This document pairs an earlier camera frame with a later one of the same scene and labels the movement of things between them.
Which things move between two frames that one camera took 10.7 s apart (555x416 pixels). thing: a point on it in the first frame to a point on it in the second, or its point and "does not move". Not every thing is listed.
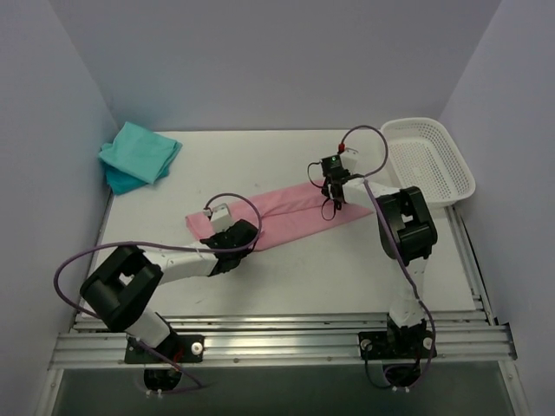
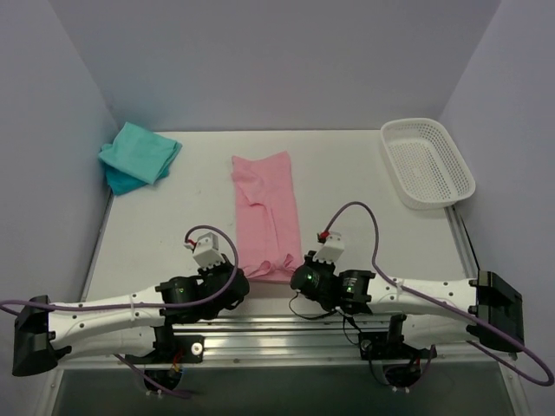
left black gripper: (237, 234) to (236, 282)
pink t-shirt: (282, 213) to (269, 236)
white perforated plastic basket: (424, 155) does not move
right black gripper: (335, 187) to (301, 277)
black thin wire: (323, 204) to (321, 316)
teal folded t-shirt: (136, 156) does not move
